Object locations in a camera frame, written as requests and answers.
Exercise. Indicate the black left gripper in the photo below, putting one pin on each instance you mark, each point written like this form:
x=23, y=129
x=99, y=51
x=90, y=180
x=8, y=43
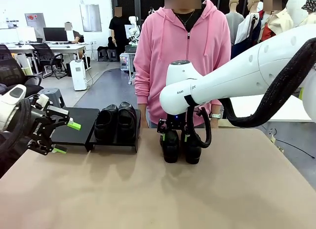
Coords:
x=40, y=125

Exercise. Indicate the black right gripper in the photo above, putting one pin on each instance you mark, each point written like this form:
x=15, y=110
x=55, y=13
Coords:
x=176, y=121

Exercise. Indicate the chunky black leather loafer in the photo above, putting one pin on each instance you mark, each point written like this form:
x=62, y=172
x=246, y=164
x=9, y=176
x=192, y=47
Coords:
x=193, y=153
x=170, y=150

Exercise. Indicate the black leather dress shoe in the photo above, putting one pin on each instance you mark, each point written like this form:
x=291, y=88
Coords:
x=126, y=123
x=106, y=125

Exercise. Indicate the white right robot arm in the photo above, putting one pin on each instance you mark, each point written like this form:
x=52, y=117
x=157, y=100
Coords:
x=234, y=76

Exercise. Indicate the person's left forearm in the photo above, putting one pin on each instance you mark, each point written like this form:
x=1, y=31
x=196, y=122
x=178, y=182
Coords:
x=217, y=106

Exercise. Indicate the person's right forearm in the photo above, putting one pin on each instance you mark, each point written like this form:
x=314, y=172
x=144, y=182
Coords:
x=142, y=86

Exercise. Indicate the black shoe stand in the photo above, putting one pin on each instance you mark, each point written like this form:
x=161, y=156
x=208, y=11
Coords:
x=79, y=130
x=111, y=145

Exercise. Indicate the person's right hand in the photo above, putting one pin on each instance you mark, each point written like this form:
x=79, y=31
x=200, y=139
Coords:
x=143, y=115

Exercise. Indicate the person's left hand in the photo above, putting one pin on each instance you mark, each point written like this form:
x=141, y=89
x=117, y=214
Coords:
x=214, y=123

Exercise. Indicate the grey plastic stool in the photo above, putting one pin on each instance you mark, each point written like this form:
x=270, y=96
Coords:
x=53, y=95

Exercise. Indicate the silver wristwatch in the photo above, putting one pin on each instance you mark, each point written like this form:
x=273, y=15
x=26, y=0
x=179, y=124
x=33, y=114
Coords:
x=216, y=115

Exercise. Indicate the white dehumidifier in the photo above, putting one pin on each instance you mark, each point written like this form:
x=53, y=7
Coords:
x=78, y=76

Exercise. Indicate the person in pink hoodie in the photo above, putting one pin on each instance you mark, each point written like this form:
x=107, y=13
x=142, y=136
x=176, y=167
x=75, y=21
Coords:
x=160, y=53

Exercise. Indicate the white office desk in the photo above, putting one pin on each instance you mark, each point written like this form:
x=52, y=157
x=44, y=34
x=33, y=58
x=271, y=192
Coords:
x=61, y=47

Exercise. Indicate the clear equipment cart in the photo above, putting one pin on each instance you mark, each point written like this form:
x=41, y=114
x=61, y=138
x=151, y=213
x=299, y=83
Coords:
x=124, y=61

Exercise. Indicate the small black stool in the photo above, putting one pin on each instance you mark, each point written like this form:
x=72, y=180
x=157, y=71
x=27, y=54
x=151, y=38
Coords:
x=112, y=55
x=102, y=53

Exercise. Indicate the black computer monitor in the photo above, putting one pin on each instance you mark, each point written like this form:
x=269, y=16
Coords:
x=54, y=34

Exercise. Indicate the person in brown shirt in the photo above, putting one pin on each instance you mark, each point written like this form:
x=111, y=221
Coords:
x=76, y=36

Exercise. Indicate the white computer monitor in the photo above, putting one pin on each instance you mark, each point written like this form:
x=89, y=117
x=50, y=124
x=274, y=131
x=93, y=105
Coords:
x=26, y=34

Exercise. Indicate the white folding table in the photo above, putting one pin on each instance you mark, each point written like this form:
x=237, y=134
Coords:
x=284, y=110

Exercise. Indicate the white humanoid robot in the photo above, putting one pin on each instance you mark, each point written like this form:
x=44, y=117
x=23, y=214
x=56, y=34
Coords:
x=132, y=26

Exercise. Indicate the person in black clothes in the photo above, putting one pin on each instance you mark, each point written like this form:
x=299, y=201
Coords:
x=118, y=29

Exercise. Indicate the mannequin with grey top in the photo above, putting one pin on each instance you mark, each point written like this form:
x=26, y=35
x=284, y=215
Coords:
x=234, y=24

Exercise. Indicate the mannequin with white navy jacket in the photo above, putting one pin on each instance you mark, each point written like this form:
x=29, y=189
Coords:
x=247, y=29

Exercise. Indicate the mannequin red top cream jacket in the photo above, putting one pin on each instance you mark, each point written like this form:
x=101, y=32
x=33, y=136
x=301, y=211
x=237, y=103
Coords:
x=279, y=24

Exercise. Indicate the mannequin beige coat bucket hat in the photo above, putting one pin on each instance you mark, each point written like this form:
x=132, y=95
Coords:
x=309, y=9

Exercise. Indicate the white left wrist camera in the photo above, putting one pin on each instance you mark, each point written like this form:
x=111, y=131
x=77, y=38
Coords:
x=42, y=100

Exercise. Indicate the silver wall panel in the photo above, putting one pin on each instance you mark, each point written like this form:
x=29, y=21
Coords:
x=90, y=18

